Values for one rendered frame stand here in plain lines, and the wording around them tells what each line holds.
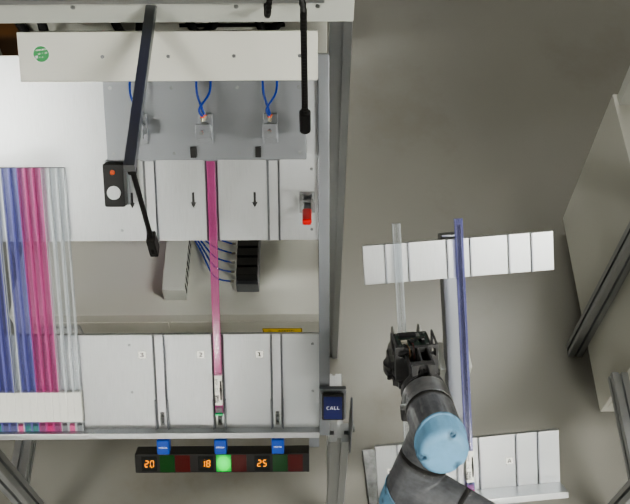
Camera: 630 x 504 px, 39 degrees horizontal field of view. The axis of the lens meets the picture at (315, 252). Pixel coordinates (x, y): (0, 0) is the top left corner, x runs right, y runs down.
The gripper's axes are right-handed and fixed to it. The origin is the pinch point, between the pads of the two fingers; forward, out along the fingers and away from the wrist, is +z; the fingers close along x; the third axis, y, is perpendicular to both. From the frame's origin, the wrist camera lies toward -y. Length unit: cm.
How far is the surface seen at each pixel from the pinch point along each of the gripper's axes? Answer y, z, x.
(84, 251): -1, 54, 65
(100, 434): -18, 7, 57
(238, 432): -19.3, 4.8, 30.9
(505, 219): -30, 123, -54
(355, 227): -29, 124, -6
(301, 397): -14.1, 6.9, 18.5
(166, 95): 44, 12, 37
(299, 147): 34.7, 8.9, 15.8
